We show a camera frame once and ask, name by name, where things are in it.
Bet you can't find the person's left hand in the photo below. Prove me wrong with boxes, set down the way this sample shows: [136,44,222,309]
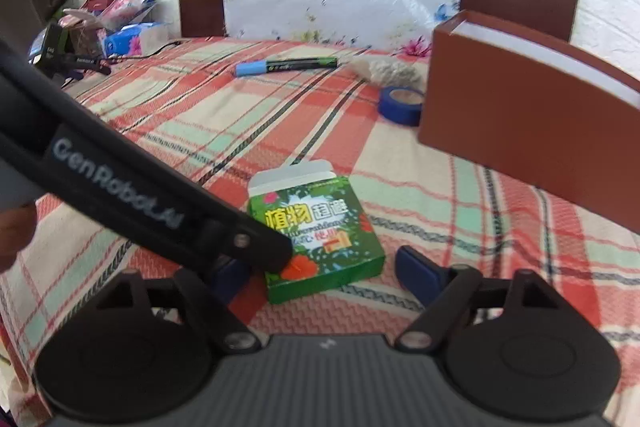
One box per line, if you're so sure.
[0,202,37,272]

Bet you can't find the red plaid bed sheet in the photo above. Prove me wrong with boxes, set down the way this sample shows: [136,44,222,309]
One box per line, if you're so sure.
[0,34,640,427]

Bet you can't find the blue tape roll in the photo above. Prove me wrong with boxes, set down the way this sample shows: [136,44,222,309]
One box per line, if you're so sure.
[378,87,424,127]

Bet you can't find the blue tissue pack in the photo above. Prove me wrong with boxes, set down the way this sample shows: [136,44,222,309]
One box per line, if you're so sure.
[101,23,169,57]

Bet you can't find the black cable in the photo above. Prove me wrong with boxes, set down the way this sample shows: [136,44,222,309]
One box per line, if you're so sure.
[106,38,184,64]

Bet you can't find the brown cardboard storage box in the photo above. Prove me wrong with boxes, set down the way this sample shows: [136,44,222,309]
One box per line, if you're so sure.
[418,11,639,232]

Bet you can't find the green plant card box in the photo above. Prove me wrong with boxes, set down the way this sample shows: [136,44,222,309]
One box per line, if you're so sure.
[247,159,386,305]

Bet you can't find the cotton swab bundle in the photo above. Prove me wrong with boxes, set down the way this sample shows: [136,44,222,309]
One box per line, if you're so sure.
[347,56,427,91]

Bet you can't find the black marker blue cap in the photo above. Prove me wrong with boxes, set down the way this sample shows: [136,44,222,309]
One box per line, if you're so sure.
[235,57,338,77]

